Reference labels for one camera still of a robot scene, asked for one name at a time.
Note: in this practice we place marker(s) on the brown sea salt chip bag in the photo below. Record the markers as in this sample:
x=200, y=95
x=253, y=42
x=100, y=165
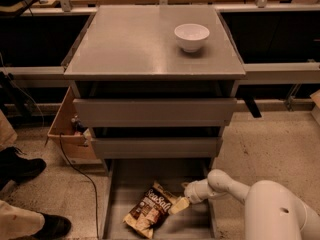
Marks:
x=151, y=210

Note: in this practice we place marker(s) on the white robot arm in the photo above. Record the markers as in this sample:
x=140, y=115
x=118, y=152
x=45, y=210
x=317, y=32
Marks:
x=272, y=212

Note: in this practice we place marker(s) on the grey open bottom drawer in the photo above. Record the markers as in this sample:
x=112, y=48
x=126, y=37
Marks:
x=130, y=179

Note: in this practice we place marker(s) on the grey middle drawer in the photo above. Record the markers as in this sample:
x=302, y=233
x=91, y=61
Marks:
x=129, y=148

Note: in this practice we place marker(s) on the grey drawer cabinet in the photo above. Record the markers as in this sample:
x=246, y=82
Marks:
x=130, y=52

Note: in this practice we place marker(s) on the grey top drawer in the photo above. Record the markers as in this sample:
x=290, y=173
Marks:
x=155, y=113

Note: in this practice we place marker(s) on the bottle in cardboard box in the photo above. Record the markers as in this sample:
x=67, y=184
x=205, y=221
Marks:
x=77, y=125

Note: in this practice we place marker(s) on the cardboard box on floor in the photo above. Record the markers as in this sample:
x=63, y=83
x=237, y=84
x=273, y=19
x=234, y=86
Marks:
x=75, y=146

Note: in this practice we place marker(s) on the black shoe lower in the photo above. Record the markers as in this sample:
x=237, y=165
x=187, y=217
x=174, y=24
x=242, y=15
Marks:
x=54, y=227

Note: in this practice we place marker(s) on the black shoe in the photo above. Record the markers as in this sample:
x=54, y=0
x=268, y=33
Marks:
x=54, y=227
x=14, y=167

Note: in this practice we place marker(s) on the white ceramic bowl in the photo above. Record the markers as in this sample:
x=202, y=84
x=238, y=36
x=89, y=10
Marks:
x=191, y=37

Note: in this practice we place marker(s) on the black shoe upper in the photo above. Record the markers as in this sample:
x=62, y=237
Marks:
x=14, y=167

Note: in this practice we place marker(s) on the grey metal rail frame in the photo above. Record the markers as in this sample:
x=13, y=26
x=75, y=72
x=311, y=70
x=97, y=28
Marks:
x=256, y=74

